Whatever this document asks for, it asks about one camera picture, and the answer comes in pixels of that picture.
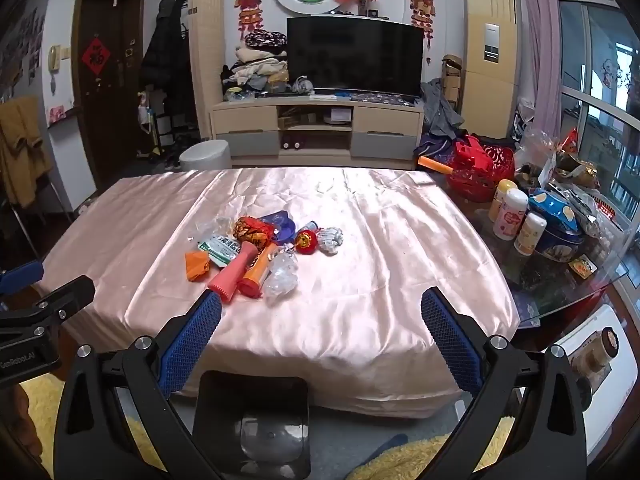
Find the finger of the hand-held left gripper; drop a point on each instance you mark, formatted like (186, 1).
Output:
(22, 275)
(70, 290)

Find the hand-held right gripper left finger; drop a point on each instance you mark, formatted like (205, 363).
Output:
(192, 340)

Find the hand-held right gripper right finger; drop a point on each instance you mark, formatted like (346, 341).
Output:
(450, 340)

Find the orange wrapper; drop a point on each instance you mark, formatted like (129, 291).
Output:
(197, 266)

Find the pink ribbed tube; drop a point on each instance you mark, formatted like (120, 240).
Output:
(232, 275)

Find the black trash bin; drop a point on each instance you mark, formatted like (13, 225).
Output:
(225, 410)

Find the orange tube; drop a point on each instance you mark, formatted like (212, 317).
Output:
(255, 277)

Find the green white packet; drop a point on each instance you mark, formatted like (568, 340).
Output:
(217, 250)

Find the clear plastic blister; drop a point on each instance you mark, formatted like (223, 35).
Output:
(280, 275)

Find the red foil wrapper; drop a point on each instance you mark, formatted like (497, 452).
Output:
(252, 230)

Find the red lantern ornament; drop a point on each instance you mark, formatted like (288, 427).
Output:
(306, 241)

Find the pink satin tablecloth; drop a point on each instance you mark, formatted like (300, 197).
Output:
(375, 270)

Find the yellow fuzzy rug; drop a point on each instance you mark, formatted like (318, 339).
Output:
(430, 455)

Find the yellow brown cloth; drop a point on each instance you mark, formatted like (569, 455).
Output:
(22, 145)

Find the small white yellow bottle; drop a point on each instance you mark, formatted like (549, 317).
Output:
(530, 235)

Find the white bottle pink label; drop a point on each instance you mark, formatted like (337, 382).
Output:
(510, 215)

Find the blue cookie tin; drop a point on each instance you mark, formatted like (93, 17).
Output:
(560, 245)

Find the purple plastic plate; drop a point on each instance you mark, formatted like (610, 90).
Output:
(282, 222)

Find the yellow-capped bottle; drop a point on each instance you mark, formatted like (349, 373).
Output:
(500, 195)

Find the brown-lidded jar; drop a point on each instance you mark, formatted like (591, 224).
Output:
(605, 345)

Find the crumpled printed paper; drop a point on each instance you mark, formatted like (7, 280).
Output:
(330, 240)

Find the red plastic basket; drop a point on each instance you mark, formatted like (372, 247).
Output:
(475, 180)

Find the blue-capped medicine bottle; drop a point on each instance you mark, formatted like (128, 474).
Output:
(312, 225)

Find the blue snack bag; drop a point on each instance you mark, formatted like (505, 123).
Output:
(552, 207)

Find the orange stick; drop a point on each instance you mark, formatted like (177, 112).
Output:
(435, 164)

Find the brown door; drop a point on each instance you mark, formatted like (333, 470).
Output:
(105, 110)

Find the white round stool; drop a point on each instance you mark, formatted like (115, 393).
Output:
(205, 155)

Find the purple bag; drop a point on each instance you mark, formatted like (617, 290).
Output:
(435, 146)

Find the beige TV cabinet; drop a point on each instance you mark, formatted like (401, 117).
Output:
(245, 117)

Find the grey jacket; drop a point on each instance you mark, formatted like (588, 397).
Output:
(440, 110)

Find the red door sticker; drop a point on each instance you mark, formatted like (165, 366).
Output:
(95, 56)

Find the black coats on rack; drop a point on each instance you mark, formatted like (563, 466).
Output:
(165, 60)

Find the beige standing air conditioner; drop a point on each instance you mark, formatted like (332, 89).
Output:
(492, 90)

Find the stack of cardboard boxes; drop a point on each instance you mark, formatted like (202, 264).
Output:
(452, 75)

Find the beige folding screen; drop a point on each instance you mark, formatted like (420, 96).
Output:
(205, 60)

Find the pile of clothes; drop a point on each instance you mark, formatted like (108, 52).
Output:
(255, 70)

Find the clear plastic bag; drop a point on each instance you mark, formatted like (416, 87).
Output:
(302, 85)

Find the black television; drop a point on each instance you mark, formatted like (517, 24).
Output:
(355, 55)

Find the pink curtain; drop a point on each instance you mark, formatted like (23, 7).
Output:
(537, 35)

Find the wall intercom phone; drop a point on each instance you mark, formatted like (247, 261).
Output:
(54, 57)

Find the wall photo collage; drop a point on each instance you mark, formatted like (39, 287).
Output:
(20, 45)

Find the red fish wall decoration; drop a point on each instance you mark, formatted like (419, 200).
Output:
(421, 7)
(251, 5)

